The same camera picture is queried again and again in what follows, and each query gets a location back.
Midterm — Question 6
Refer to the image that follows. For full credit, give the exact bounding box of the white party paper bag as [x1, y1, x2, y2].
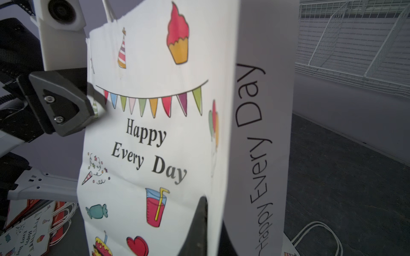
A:
[281, 221, 345, 256]

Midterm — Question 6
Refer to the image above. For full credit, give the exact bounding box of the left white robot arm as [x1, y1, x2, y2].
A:
[1, 18, 94, 223]

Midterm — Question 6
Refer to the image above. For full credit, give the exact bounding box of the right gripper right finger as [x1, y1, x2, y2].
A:
[218, 223, 237, 256]

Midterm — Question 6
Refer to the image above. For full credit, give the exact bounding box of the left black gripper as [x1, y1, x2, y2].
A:
[1, 18, 95, 143]

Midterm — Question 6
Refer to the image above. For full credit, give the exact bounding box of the white wire wall shelf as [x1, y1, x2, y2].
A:
[295, 1, 410, 98]

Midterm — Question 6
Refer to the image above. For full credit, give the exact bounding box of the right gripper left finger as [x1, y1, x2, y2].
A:
[178, 196, 208, 256]

